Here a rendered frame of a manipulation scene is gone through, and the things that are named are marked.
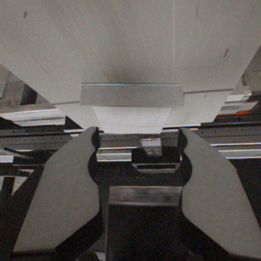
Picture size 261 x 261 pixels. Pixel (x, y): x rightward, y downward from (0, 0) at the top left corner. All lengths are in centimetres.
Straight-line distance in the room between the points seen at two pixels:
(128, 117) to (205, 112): 9
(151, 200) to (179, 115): 11
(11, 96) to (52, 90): 19
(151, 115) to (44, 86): 12
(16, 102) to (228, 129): 49
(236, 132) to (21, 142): 66
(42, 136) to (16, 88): 30
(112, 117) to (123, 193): 10
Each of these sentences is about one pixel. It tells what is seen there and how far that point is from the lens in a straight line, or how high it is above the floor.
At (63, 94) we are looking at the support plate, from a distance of 18.
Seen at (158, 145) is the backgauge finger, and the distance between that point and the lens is 33.
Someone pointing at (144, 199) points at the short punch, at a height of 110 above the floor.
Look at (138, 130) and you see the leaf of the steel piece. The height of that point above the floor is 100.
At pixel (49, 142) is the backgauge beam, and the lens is 62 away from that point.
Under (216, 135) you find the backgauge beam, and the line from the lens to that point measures 52.
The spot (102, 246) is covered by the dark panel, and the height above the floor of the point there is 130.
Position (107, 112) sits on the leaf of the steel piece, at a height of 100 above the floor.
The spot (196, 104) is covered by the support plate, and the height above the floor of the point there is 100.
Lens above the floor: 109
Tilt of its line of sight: 19 degrees down
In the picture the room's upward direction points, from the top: 179 degrees counter-clockwise
